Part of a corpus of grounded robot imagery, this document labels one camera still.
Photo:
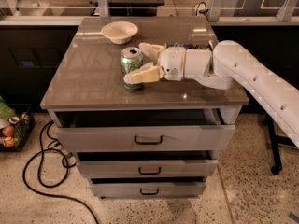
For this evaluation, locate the green bag in basket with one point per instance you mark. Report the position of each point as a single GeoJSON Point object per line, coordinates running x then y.
{"type": "Point", "coordinates": [6, 112]}

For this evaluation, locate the white paper bowl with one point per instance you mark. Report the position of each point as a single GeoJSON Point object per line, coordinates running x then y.
{"type": "Point", "coordinates": [119, 32]}

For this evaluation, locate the black wire fruit basket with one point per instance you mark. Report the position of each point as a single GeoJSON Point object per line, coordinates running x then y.
{"type": "Point", "coordinates": [23, 124]}

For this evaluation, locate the grey drawer cabinet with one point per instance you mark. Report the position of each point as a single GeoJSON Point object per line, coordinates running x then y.
{"type": "Point", "coordinates": [87, 91]}

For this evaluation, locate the grey drawer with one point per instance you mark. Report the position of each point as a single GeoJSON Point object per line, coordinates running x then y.
{"type": "Point", "coordinates": [145, 164]}
{"type": "Point", "coordinates": [130, 188]}
{"type": "Point", "coordinates": [146, 138]}

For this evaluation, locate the green soda can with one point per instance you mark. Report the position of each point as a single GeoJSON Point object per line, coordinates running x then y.
{"type": "Point", "coordinates": [131, 59]}

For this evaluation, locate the bottom grey drawer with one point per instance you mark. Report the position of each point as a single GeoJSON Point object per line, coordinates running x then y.
{"type": "Point", "coordinates": [130, 188]}

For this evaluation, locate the orange fruit in basket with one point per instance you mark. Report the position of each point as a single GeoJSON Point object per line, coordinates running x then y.
{"type": "Point", "coordinates": [8, 131]}

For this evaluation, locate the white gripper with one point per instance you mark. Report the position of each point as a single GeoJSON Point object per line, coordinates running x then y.
{"type": "Point", "coordinates": [172, 62]}

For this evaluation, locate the top grey drawer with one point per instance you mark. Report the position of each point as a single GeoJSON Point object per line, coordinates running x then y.
{"type": "Point", "coordinates": [146, 138]}

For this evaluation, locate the middle grey drawer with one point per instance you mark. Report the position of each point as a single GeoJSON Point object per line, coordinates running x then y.
{"type": "Point", "coordinates": [145, 164]}

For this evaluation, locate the blue chip bag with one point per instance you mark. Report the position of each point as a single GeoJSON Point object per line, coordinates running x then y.
{"type": "Point", "coordinates": [209, 46]}

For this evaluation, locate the black stand with wheel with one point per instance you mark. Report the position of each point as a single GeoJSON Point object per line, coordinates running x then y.
{"type": "Point", "coordinates": [275, 140]}

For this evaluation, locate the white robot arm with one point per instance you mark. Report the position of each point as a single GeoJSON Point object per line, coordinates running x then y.
{"type": "Point", "coordinates": [220, 68]}

